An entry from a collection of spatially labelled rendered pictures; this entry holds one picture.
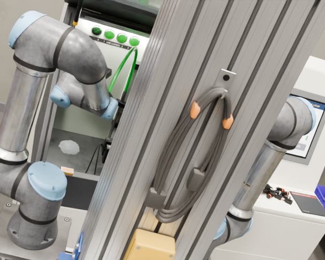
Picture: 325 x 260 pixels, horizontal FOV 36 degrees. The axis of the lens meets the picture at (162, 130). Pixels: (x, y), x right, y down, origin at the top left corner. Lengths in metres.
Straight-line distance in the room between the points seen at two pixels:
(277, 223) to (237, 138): 1.47
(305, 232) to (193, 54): 1.74
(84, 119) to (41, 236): 1.08
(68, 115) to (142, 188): 1.53
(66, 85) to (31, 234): 0.50
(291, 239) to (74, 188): 1.07
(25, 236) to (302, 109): 0.87
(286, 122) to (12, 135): 0.75
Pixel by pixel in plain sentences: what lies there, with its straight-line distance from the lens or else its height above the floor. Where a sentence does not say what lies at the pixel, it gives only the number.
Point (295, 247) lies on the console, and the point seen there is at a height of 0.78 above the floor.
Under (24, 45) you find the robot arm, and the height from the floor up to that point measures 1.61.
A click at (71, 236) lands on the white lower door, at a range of 2.23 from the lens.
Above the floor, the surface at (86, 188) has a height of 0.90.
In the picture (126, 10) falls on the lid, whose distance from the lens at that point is 2.15.
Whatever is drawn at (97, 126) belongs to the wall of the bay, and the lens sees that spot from 2.52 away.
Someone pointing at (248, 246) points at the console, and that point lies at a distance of 2.44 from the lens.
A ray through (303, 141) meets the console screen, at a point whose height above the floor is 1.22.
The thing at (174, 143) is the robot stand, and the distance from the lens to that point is 0.91.
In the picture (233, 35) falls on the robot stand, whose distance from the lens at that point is 0.86.
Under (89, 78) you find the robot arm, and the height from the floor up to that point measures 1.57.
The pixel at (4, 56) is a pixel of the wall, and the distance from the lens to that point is 4.00.
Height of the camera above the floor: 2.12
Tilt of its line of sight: 27 degrees down
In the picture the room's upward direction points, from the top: 22 degrees clockwise
